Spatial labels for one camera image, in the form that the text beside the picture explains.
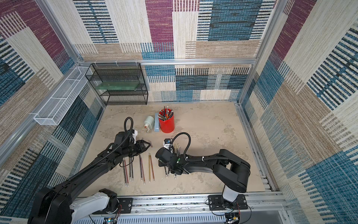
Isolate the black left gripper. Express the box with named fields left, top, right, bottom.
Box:
left=122, top=139, right=152, bottom=159

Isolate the black striped pencil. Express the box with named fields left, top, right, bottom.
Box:
left=122, top=159, right=128, bottom=187
left=128, top=157, right=132, bottom=181

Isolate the red striped pencil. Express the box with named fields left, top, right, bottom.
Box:
left=124, top=159, right=129, bottom=187

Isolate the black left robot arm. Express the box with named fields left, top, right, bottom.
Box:
left=28, top=131, right=151, bottom=224

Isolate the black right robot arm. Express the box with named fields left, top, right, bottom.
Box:
left=155, top=147, right=251, bottom=203

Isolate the light blue eraser box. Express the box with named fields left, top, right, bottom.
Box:
left=154, top=113, right=160, bottom=132

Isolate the red pencil holder cup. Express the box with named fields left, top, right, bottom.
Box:
left=158, top=108, right=175, bottom=133

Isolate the green board on shelf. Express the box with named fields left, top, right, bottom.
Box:
left=95, top=81, right=139, bottom=91

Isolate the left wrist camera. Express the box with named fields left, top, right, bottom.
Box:
left=132, top=129, right=138, bottom=142

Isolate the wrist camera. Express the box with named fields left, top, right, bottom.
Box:
left=132, top=129, right=138, bottom=142
left=163, top=138, right=173, bottom=153

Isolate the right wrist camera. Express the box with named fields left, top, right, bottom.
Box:
left=163, top=138, right=173, bottom=153

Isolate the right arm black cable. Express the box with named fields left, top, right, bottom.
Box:
left=170, top=132, right=192, bottom=157

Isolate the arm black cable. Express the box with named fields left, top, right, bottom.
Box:
left=67, top=117, right=134, bottom=185
left=170, top=132, right=192, bottom=157

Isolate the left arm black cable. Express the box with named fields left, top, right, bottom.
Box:
left=67, top=117, right=134, bottom=185

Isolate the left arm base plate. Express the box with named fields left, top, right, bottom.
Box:
left=116, top=197, right=133, bottom=214

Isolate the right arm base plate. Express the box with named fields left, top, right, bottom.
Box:
left=205, top=194, right=249, bottom=211

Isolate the black wire mesh shelf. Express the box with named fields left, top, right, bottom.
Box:
left=85, top=63, right=148, bottom=106

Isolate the white wire mesh basket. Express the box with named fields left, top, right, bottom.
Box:
left=34, top=66, right=88, bottom=126

